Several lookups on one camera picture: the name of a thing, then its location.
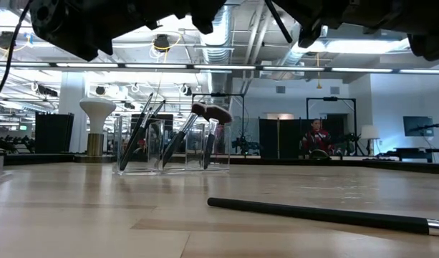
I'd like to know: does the black curtain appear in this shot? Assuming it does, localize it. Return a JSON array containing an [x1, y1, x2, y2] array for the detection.
[[259, 118, 349, 159]]

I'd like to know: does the flat-head makeup brush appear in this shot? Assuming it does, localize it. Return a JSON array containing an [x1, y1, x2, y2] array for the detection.
[[161, 102, 208, 168]]

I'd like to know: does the black table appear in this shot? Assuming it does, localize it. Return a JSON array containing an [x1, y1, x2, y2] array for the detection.
[[378, 145, 439, 163]]

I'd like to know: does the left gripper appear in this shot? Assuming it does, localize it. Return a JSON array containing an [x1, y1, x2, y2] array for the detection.
[[29, 0, 191, 62]]

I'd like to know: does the black brush silver ferrule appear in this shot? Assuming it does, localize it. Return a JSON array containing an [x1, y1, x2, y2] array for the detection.
[[206, 196, 439, 238]]

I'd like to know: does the black ceiling device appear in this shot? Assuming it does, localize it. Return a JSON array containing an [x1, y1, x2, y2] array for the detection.
[[153, 33, 172, 53], [0, 31, 16, 50]]

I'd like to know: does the clear acrylic organizer box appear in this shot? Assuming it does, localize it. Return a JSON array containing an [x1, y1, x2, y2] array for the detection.
[[112, 114, 232, 176]]

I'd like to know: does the white shade table lamp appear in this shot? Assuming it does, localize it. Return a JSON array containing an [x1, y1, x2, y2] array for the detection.
[[360, 125, 381, 156]]

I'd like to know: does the black partition panel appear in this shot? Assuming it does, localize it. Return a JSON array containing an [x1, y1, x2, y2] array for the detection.
[[34, 112, 75, 154]]

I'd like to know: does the black camera rig frame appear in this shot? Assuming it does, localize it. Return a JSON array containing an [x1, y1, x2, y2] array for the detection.
[[191, 92, 246, 156], [305, 96, 358, 157]]

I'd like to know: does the wall monitor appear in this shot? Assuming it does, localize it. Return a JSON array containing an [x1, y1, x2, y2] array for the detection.
[[402, 115, 435, 138]]

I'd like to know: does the white mushroom table lamp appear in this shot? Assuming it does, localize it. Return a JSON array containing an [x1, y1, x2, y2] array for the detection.
[[79, 97, 117, 158]]

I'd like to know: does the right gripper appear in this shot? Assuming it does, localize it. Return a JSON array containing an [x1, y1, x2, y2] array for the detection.
[[272, 0, 439, 62]]

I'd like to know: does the thin black eyeshadow brush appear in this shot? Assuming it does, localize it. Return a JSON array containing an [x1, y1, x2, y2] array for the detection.
[[118, 92, 155, 172]]

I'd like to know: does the black aluminium table frame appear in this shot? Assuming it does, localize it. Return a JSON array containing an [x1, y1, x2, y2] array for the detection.
[[0, 153, 439, 176]]

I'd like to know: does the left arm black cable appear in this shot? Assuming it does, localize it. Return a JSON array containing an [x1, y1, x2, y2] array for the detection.
[[0, 0, 31, 112]]

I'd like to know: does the large fan makeup brush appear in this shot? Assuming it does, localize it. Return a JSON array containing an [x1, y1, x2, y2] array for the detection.
[[199, 103, 234, 171]]

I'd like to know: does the thin black makeup brush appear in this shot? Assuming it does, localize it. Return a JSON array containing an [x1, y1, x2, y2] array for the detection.
[[132, 106, 153, 158], [127, 99, 166, 169]]

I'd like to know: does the person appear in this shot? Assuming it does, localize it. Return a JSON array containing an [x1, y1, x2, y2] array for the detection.
[[300, 118, 335, 156]]

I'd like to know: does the silver ventilation duct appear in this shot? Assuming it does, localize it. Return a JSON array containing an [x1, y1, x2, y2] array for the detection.
[[201, 5, 238, 94]]

